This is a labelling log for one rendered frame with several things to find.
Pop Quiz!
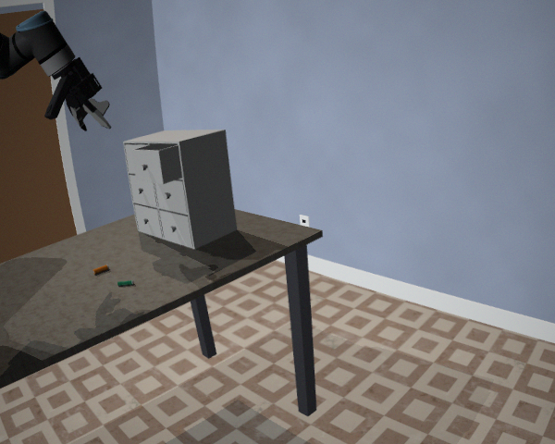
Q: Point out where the orange battery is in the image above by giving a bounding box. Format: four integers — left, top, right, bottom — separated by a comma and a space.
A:
93, 265, 109, 274

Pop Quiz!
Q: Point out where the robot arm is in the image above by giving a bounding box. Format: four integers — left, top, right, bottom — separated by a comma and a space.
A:
0, 11, 75, 119

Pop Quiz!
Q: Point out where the grey chest of drawers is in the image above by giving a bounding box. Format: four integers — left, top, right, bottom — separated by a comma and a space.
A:
123, 129, 237, 250

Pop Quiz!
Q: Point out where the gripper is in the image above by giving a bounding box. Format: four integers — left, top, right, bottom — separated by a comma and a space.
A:
52, 57, 111, 131

